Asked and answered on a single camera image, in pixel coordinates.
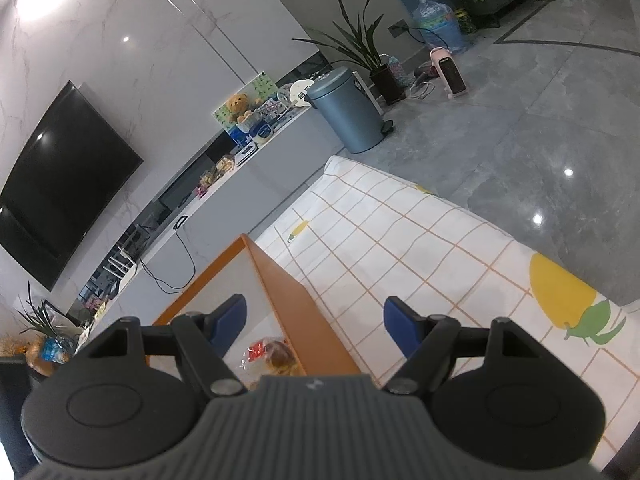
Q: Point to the white scale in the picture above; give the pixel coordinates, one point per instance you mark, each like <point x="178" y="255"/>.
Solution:
<point x="246" y="154"/>

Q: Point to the white round disc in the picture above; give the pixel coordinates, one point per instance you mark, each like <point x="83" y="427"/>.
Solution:
<point x="297" y="94"/>

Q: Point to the pink space heater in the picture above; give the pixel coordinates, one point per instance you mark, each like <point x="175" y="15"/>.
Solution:
<point x="450" y="72"/>

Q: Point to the brown pastry packets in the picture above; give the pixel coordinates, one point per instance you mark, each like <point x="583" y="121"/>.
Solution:
<point x="217" y="172"/>

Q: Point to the tall-leaved potted plant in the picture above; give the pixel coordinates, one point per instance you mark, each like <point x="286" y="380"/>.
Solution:
<point x="385" y="82"/>

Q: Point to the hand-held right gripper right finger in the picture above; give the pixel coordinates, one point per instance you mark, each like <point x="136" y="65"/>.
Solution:
<point x="402" y="325"/>

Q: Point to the orange cardboard box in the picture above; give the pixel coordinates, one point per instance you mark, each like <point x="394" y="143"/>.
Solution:
<point x="300" y="310"/>

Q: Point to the wall socket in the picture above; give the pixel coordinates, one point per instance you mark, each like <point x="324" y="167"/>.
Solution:
<point x="397" y="28"/>

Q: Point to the black television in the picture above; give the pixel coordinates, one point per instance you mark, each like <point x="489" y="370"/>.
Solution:
<point x="60" y="185"/>

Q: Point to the pile of snack packets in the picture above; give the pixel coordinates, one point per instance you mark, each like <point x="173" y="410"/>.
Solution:
<point x="275" y="357"/>

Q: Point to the blue and white jar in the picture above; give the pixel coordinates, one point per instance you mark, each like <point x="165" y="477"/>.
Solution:
<point x="262" y="132"/>

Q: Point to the blue water jug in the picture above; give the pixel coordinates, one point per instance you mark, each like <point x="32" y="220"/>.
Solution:
<point x="440" y="25"/>

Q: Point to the blue-grey trash can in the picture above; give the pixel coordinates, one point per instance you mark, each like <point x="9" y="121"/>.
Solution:
<point x="345" y="115"/>

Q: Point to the checked tablecloth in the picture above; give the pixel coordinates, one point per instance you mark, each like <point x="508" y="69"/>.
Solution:
<point x="400" y="240"/>

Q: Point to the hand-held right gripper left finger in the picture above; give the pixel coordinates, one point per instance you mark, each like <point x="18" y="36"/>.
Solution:
<point x="230" y="317"/>

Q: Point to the grey television console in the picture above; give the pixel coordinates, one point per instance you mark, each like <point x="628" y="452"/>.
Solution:
<point x="240" y="200"/>

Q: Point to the small potted plant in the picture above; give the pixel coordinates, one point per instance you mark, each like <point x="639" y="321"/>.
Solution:
<point x="42" y="317"/>

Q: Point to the teddy bear picture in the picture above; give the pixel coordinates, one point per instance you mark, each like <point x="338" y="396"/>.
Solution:
<point x="240" y="107"/>

